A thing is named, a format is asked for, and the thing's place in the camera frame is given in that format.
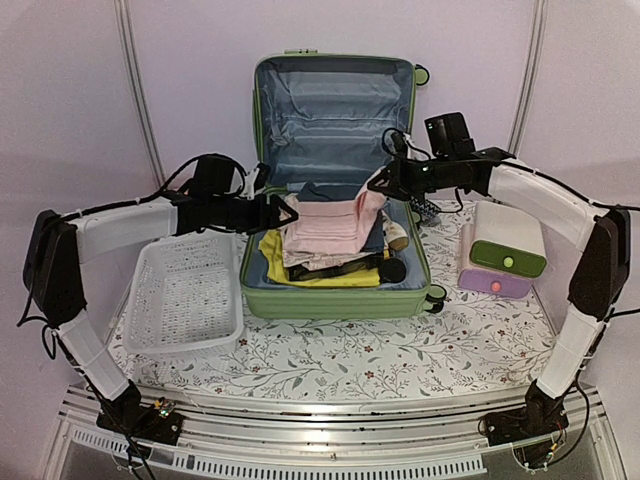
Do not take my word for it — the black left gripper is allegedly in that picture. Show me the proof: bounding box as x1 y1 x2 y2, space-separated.
211 193 300 236

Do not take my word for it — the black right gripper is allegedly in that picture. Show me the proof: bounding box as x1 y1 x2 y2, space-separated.
368 152 455 203

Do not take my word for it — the dark blue garment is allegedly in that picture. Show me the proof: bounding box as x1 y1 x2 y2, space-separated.
294 182 386 254

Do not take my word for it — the pink towel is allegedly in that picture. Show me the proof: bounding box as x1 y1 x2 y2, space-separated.
281 187 387 254

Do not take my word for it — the green hard-shell suitcase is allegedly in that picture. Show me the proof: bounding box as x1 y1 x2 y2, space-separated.
240 51 447 320

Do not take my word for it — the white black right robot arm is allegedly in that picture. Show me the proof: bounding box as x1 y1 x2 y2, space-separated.
367 112 633 446

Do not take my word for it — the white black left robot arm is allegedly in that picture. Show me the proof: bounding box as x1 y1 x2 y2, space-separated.
17 154 298 434

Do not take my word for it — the yellow folded garment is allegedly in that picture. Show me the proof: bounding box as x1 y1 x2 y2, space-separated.
258 230 381 289

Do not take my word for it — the blue white patterned bowl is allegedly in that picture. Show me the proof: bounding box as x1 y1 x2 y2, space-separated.
409 198 442 226

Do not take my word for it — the cream patterned folded garment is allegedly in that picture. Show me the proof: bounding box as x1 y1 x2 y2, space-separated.
282 248 388 271

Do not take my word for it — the black mesh garment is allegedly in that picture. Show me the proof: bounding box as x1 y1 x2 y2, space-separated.
286 258 382 281

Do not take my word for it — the black round object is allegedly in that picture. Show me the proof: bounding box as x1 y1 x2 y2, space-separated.
377 258 407 284

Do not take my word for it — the white perforated plastic basket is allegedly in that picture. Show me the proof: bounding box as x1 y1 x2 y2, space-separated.
123 230 244 360

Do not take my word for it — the white green purple drawer box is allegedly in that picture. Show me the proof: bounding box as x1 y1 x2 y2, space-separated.
458 201 547 299

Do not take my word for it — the floral patterned table cloth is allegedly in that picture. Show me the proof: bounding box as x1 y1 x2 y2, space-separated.
110 202 555 403

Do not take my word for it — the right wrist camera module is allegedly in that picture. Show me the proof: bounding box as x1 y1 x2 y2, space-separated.
381 127 413 159

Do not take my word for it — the right aluminium wall post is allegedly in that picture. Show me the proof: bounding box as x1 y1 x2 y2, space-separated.
507 0 548 155

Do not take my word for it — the aluminium wall post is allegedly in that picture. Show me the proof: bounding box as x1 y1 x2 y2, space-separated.
507 0 548 155
113 0 166 186

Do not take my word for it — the aluminium front rail frame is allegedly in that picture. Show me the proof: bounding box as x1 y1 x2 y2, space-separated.
43 386 627 479

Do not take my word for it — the left aluminium wall post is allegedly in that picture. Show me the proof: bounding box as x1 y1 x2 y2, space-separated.
113 0 166 186

